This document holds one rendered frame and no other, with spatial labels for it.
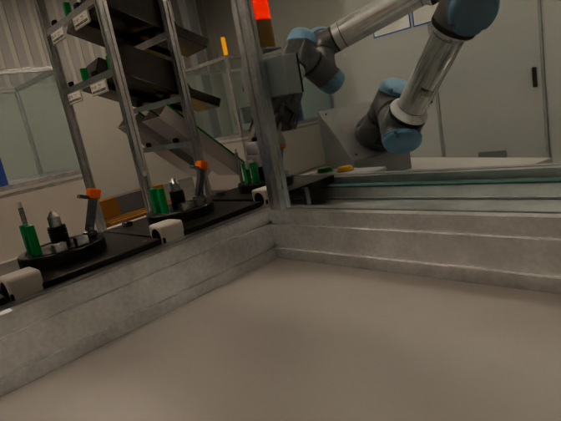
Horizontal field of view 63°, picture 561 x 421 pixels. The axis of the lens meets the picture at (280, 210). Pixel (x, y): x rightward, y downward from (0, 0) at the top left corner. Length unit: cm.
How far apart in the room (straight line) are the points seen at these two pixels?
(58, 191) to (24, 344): 446
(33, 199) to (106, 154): 554
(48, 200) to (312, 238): 440
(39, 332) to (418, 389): 48
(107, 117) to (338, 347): 1014
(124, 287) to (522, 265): 56
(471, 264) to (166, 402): 44
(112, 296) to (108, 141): 982
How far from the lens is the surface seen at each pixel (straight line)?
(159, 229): 82
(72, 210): 517
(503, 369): 52
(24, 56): 1018
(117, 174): 1053
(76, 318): 72
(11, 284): 73
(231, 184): 674
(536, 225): 65
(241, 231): 86
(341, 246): 80
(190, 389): 56
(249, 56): 87
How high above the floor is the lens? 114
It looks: 12 degrees down
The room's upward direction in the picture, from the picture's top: 11 degrees counter-clockwise
